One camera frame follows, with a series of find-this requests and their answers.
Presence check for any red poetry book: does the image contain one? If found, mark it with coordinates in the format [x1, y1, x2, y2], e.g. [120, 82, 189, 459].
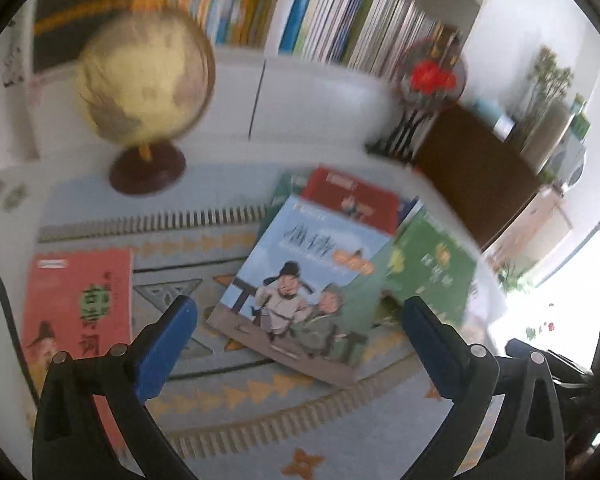
[19, 248, 135, 461]

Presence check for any blue Tang poetry book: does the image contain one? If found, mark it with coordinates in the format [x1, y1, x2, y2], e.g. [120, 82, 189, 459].
[209, 195, 393, 387]

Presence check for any dark green insect book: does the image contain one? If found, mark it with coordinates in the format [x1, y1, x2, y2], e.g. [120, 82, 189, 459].
[265, 171, 309, 223]

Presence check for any patterned grey table mat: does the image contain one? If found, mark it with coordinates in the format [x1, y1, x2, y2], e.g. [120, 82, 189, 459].
[29, 169, 511, 480]

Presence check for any bright green book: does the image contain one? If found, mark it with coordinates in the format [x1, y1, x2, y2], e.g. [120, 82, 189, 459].
[373, 209, 476, 328]

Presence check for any dark wooden cabinet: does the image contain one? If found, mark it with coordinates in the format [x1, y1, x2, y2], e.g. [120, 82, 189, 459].
[414, 104, 540, 250]

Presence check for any potted green plant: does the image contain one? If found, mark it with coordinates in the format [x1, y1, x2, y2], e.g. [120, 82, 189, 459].
[507, 44, 574, 153]

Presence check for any dark red book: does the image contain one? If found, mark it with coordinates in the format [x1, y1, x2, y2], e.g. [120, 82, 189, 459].
[301, 166, 400, 235]

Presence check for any black ornament stand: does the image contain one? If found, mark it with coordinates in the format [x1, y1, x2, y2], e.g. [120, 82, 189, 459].
[365, 106, 434, 165]

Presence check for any yellow desk globe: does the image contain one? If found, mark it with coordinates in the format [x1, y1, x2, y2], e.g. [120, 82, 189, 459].
[76, 8, 216, 196]

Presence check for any white bookshelf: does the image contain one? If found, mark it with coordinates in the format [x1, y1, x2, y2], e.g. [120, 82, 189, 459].
[23, 0, 484, 156]

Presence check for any black cable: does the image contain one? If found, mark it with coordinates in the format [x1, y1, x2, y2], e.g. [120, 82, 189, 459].
[0, 250, 41, 401]

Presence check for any black abacus frame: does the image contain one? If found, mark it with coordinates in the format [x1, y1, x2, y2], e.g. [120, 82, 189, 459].
[32, 0, 131, 74]

